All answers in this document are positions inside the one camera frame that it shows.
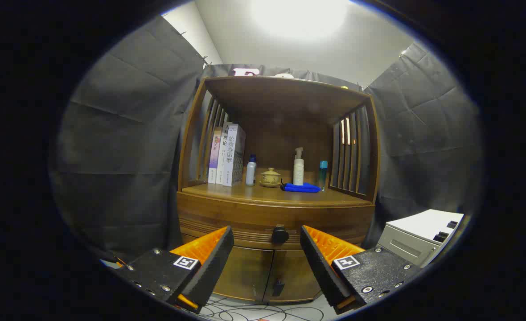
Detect brown wooden drawer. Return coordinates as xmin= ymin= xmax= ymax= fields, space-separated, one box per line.
xmin=177 ymin=192 xmax=376 ymax=250

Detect white bottle blue cap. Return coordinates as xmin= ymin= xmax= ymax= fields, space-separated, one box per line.
xmin=245 ymin=154 xmax=257 ymax=186

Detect pink purple book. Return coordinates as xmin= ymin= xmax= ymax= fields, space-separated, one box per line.
xmin=207 ymin=127 xmax=223 ymax=184

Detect grey white drawer unit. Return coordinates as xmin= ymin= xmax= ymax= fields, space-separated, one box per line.
xmin=377 ymin=209 xmax=465 ymax=269

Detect black floor cables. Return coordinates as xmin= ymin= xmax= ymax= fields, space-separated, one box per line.
xmin=201 ymin=294 xmax=326 ymax=321

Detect black backdrop cloth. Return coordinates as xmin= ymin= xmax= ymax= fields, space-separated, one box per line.
xmin=49 ymin=16 xmax=484 ymax=263

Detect yellow ceramic lidded teacup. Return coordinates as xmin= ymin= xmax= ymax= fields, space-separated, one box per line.
xmin=259 ymin=167 xmax=282 ymax=188

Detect brown wooden cabinet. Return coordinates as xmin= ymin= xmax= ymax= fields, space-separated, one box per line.
xmin=176 ymin=75 xmax=382 ymax=305

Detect thin white book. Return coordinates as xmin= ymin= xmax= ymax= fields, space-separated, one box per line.
xmin=215 ymin=122 xmax=233 ymax=185

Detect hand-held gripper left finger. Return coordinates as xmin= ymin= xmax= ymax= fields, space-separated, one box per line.
xmin=107 ymin=226 xmax=235 ymax=314

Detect wooden cabinet door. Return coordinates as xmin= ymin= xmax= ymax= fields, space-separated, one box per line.
xmin=225 ymin=247 xmax=275 ymax=303
xmin=263 ymin=249 xmax=324 ymax=304

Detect blue folded cloth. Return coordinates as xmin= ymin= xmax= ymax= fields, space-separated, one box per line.
xmin=280 ymin=180 xmax=321 ymax=193

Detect wooden countertop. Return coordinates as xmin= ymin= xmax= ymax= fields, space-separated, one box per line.
xmin=182 ymin=181 xmax=373 ymax=208

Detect thick white grey book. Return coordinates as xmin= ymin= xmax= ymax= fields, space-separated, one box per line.
xmin=222 ymin=123 xmax=247 ymax=187

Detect black round drawer knob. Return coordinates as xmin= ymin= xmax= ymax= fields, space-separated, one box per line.
xmin=271 ymin=225 xmax=290 ymax=244

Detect white pump bottle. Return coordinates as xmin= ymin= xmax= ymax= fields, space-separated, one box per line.
xmin=292 ymin=147 xmax=305 ymax=186

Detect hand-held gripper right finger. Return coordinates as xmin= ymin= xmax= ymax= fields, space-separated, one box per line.
xmin=300 ymin=225 xmax=424 ymax=315

